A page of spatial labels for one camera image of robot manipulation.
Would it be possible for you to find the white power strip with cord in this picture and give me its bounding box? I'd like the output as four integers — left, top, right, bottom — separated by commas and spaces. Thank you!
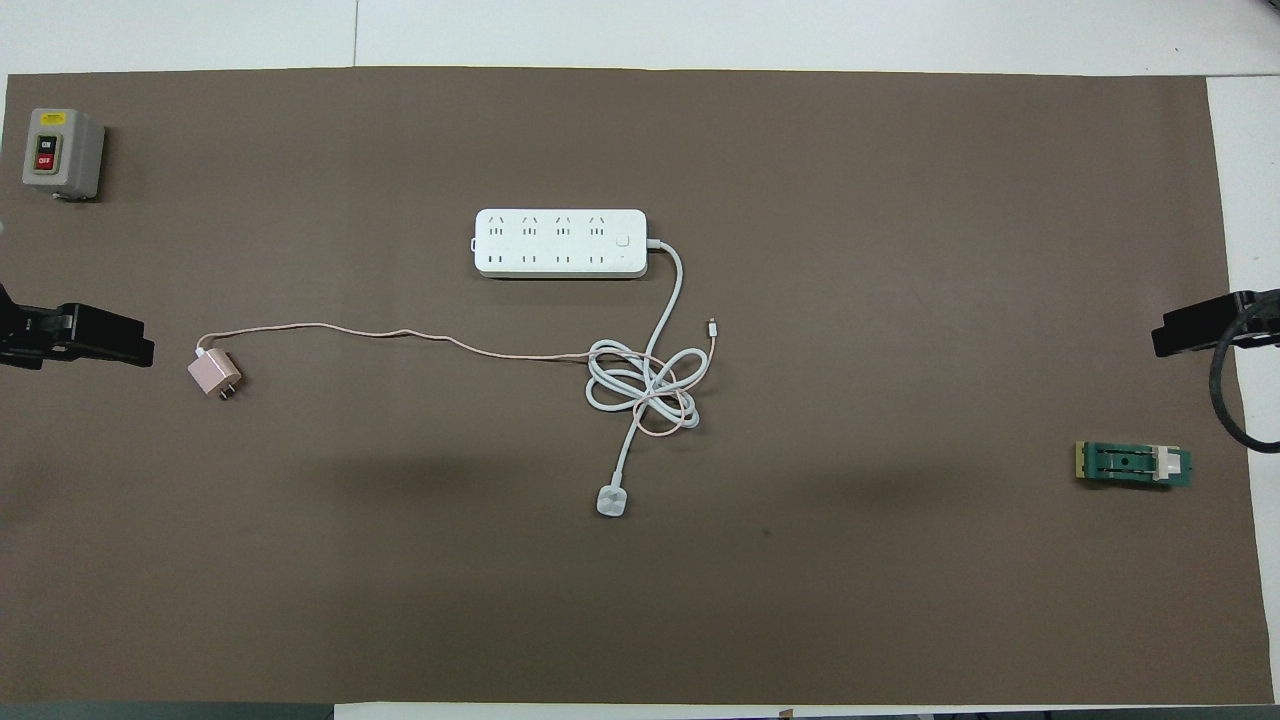
472, 207, 702, 519

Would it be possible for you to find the black cable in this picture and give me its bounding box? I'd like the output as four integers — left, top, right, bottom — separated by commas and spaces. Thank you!
1207, 296, 1280, 454

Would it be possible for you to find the pink charger adapter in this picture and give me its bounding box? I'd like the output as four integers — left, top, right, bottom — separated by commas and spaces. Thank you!
186, 349, 245, 402

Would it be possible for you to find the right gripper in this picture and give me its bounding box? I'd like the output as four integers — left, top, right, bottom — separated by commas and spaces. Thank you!
1238, 289, 1280, 350

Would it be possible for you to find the grey on-off switch box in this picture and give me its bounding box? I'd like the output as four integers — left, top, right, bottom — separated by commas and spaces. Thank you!
22, 107, 107, 202

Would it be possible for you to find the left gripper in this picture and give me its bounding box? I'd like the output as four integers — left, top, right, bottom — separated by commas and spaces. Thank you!
0, 284, 81, 372

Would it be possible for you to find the green circuit board module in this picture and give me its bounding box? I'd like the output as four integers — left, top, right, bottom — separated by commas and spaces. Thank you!
1074, 440, 1195, 492

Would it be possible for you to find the pink charging cable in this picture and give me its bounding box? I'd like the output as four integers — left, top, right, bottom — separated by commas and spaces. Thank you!
194, 317, 720, 439

